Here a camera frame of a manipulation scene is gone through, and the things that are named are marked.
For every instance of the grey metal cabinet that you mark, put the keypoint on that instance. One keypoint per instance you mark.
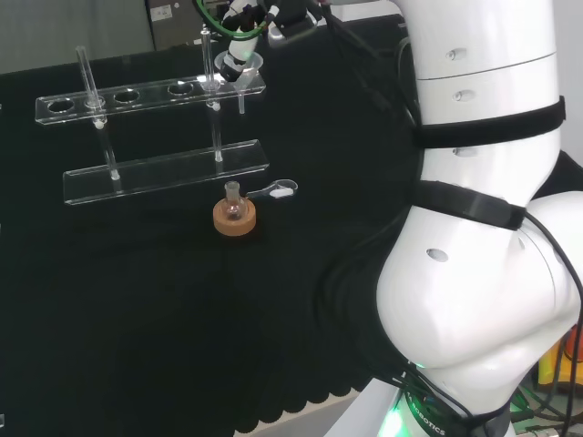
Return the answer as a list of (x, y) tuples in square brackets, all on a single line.
[(177, 25)]

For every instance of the clear plastic funnel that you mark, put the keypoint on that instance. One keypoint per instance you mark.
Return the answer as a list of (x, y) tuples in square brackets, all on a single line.
[(241, 104)]

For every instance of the yellow stop button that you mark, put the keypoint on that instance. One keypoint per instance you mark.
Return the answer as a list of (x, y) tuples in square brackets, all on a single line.
[(549, 368)]

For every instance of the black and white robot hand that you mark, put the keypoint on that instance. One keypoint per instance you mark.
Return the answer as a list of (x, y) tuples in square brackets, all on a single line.
[(241, 50)]

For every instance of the clear acrylic funnel stand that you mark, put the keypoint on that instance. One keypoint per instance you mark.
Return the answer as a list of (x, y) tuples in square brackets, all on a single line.
[(159, 175)]

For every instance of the pale board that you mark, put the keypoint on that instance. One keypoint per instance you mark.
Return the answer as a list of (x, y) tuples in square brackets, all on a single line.
[(360, 409)]

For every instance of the black bench cloth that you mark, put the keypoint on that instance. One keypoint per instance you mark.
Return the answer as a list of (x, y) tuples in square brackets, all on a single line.
[(136, 296)]

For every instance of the clear weighing funnel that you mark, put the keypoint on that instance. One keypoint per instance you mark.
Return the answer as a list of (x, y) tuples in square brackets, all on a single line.
[(280, 192)]

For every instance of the small round-bottom glass flask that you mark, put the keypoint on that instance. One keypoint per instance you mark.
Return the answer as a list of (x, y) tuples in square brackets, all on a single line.
[(233, 211)]

